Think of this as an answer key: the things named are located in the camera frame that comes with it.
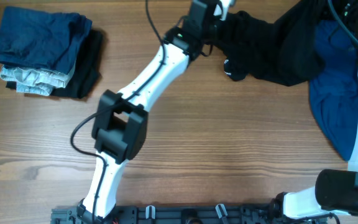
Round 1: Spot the black polo shirt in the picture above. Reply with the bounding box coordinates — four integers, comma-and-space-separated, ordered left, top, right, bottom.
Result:
211, 0, 358, 87

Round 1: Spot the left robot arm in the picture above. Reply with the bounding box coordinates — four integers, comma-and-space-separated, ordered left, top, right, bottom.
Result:
71, 1, 235, 223

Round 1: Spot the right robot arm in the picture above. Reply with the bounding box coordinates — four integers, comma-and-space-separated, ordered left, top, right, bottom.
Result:
269, 1, 358, 222

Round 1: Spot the folded black garment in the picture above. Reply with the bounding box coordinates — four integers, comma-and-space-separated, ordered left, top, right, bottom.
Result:
5, 30, 103, 99

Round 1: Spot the folded light grey garment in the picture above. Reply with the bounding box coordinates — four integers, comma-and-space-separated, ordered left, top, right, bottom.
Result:
0, 63, 76, 96

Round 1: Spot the blue shirt unfolded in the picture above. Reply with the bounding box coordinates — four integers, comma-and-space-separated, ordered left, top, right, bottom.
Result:
309, 21, 358, 161

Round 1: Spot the folded navy blue garment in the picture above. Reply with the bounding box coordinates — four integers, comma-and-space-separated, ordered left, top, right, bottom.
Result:
0, 6, 92, 73

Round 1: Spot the left black cable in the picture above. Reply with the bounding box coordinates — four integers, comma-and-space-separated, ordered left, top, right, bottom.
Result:
70, 0, 167, 224

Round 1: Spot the black cable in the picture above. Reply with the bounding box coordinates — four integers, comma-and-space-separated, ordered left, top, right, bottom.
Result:
70, 0, 167, 224
326, 0, 358, 66

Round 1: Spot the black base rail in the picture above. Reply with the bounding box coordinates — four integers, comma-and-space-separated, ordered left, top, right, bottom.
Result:
50, 203, 328, 224

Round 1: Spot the right black cable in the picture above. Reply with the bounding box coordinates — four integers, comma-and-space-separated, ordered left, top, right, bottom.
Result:
326, 0, 358, 66

